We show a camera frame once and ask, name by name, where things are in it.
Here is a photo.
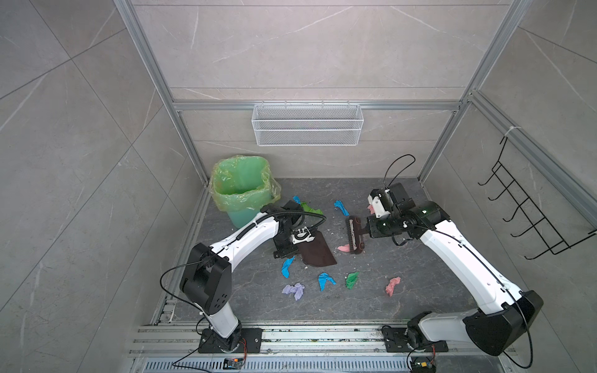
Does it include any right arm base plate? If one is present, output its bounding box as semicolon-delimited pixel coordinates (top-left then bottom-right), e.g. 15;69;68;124
380;325;449;353

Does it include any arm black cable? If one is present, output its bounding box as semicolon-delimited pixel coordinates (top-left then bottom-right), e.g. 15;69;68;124
383;154;417;190
159;210;327;299

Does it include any brown cartoon face brush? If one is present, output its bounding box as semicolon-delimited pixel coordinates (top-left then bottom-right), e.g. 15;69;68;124
346;215;370;254

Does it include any purple paper scrap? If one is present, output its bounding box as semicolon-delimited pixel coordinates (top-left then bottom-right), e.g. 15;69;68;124
282;283;305;301

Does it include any lime green paper scrap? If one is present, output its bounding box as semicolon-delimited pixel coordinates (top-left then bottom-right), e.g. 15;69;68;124
301;202;323;214

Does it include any yellow-green bin liner bag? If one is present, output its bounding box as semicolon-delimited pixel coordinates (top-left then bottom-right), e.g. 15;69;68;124
208;154;281;214

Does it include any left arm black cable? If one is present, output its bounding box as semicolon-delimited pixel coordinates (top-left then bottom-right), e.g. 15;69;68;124
159;210;327;299

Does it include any white wire mesh basket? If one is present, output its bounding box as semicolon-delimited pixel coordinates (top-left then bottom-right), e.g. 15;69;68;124
251;104;364;147

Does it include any black wire hook rack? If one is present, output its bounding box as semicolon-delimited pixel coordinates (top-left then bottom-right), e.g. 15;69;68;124
477;136;596;260

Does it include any pink paper scrap middle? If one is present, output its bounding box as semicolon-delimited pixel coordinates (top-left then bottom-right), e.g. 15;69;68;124
337;245;351;253

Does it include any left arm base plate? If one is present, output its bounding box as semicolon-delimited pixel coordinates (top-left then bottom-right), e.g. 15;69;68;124
198;328;264;354

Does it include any dark brown dustpan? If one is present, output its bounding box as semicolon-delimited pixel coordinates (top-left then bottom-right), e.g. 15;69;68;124
295;231;337;267

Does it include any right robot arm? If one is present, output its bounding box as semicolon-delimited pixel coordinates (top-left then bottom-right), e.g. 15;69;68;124
365;183;544;356

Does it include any blue paper scrap far middle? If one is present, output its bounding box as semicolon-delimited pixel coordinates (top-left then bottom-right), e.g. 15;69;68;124
334;200;350;217

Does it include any aluminium rail front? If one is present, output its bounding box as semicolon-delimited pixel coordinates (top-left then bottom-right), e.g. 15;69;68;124
125;323;519;360

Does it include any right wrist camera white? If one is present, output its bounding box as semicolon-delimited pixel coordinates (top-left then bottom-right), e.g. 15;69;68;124
368;189;392;219

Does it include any blue paper scrap near middle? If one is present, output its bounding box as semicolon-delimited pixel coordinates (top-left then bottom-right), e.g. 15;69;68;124
318;273;337;292

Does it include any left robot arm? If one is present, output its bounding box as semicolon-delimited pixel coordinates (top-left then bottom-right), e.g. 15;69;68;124
179;200;304;339

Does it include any pink paper scrap near right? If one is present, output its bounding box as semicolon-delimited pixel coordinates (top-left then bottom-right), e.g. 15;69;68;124
385;277;401;297

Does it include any blue paper scrap near dustpan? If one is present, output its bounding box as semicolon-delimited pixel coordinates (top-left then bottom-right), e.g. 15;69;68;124
281;257;295;278

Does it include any green plastic trash bin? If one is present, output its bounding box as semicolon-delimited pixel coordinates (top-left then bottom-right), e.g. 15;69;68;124
211;155;275;230

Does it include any dark green paper scrap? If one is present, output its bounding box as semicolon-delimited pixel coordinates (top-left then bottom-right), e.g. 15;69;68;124
345;272;360;289

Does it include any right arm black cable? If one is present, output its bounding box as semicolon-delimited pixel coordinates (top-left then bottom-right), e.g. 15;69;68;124
383;154;417;190

